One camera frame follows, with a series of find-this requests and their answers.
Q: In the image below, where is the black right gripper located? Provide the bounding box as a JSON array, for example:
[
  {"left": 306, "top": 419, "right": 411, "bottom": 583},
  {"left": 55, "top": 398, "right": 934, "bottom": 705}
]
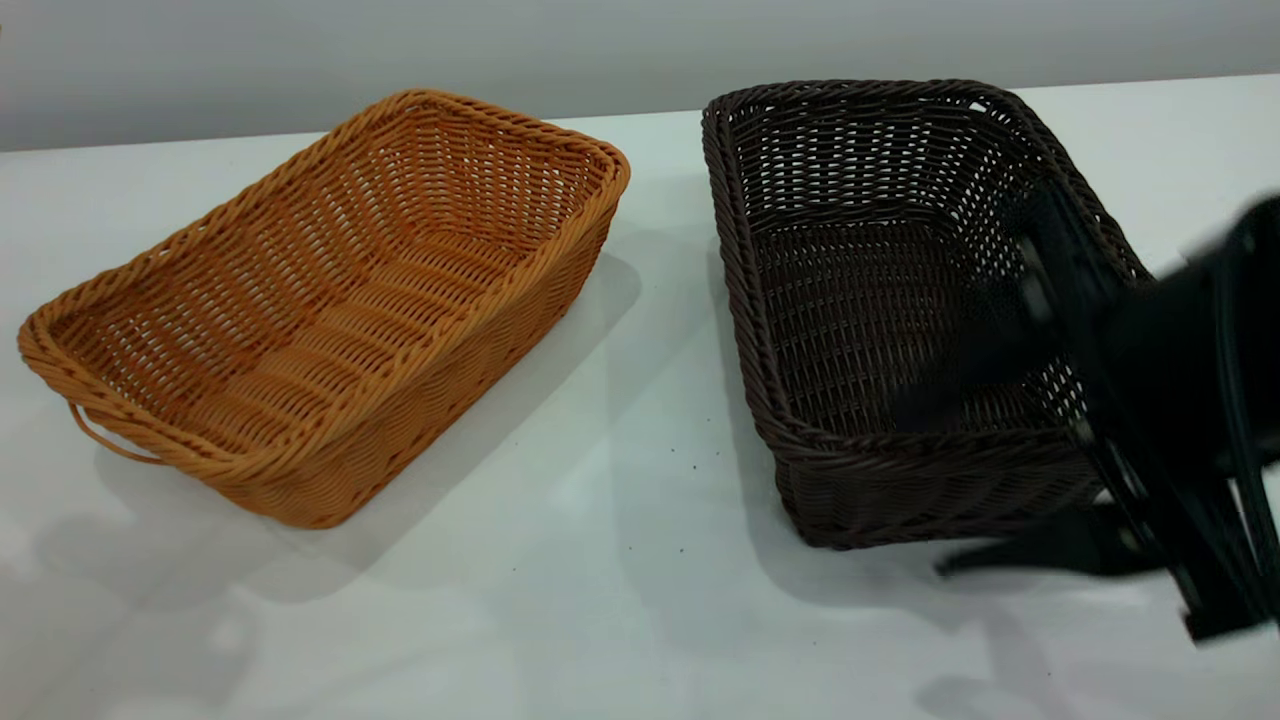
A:
[{"left": 890, "top": 185, "right": 1280, "bottom": 643}]

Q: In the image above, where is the dark brown wicker basket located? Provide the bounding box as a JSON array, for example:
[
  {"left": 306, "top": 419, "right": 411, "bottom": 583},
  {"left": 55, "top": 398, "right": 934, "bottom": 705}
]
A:
[{"left": 701, "top": 78, "right": 1156, "bottom": 551}]

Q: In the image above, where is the orange wicker basket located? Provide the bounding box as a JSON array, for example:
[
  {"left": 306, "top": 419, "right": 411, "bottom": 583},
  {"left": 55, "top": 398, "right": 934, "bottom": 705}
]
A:
[{"left": 17, "top": 88, "right": 631, "bottom": 530}]

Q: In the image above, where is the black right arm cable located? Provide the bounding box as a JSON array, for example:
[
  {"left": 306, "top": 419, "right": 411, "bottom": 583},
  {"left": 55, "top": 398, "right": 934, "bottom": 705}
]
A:
[{"left": 1212, "top": 225, "right": 1280, "bottom": 601}]

